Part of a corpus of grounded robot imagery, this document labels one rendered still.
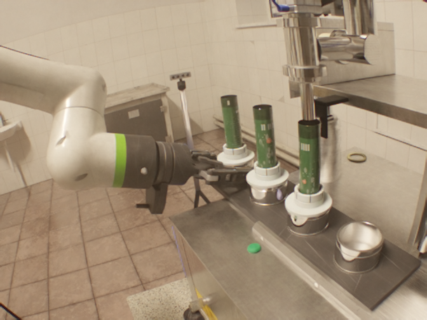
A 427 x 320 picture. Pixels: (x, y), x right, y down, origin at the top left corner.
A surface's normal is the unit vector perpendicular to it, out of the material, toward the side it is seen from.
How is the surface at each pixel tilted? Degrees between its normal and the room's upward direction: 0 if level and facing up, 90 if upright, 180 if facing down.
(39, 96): 111
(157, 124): 90
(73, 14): 90
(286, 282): 0
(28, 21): 90
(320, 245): 0
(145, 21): 90
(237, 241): 0
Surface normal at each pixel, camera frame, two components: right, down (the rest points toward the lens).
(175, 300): -0.13, -0.91
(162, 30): 0.43, 0.30
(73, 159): 0.36, 0.05
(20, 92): 0.38, 0.71
